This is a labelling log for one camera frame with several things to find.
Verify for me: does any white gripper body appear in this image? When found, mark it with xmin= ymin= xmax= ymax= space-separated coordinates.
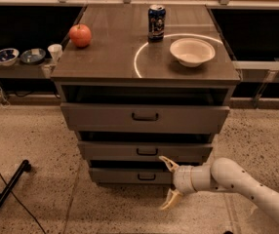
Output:
xmin=173 ymin=165 xmax=211 ymax=194

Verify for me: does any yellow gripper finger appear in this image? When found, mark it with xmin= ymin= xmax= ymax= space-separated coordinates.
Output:
xmin=160 ymin=189 xmax=182 ymax=211
xmin=159 ymin=156 xmax=179 ymax=173

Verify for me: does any grey bottom drawer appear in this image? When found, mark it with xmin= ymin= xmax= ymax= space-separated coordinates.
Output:
xmin=89 ymin=168 xmax=173 ymax=185

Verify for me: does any grey drawer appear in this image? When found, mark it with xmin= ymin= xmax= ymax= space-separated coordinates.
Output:
xmin=60 ymin=102 xmax=229 ymax=134
xmin=89 ymin=168 xmax=173 ymax=185
xmin=78 ymin=141 xmax=212 ymax=163

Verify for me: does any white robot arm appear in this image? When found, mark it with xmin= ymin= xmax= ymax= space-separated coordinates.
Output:
xmin=159 ymin=156 xmax=279 ymax=224

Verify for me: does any grey middle drawer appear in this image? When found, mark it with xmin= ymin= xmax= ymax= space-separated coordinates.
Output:
xmin=78 ymin=141 xmax=212 ymax=163

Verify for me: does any grey drawer cabinet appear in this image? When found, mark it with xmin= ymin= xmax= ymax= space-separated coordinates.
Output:
xmin=50 ymin=3 xmax=241 ymax=187

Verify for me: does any grey top drawer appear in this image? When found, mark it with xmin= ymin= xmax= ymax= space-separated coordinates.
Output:
xmin=60 ymin=102 xmax=229 ymax=134

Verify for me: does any white bowl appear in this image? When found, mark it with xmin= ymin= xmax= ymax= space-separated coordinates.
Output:
xmin=170 ymin=38 xmax=216 ymax=67

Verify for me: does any blue soda can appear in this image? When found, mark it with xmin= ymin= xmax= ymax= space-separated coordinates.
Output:
xmin=148 ymin=5 xmax=166 ymax=41

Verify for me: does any red apple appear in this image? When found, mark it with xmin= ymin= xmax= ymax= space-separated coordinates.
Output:
xmin=69 ymin=24 xmax=92 ymax=48

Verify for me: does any white paper cup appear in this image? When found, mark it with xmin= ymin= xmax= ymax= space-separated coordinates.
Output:
xmin=48 ymin=44 xmax=62 ymax=62

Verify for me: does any black stand leg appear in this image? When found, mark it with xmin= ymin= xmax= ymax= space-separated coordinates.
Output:
xmin=0 ymin=160 xmax=31 ymax=209

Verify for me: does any dark blue bowl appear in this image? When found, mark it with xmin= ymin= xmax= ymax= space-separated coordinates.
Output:
xmin=20 ymin=48 xmax=46 ymax=64

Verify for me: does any grey side shelf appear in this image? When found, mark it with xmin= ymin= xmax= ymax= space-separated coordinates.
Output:
xmin=0 ymin=59 xmax=56 ymax=79

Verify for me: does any blue patterned bowl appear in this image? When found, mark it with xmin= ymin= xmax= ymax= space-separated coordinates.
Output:
xmin=0 ymin=48 xmax=20 ymax=66

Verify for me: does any black floor cable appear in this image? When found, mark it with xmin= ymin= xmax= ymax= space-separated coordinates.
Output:
xmin=0 ymin=151 xmax=47 ymax=234

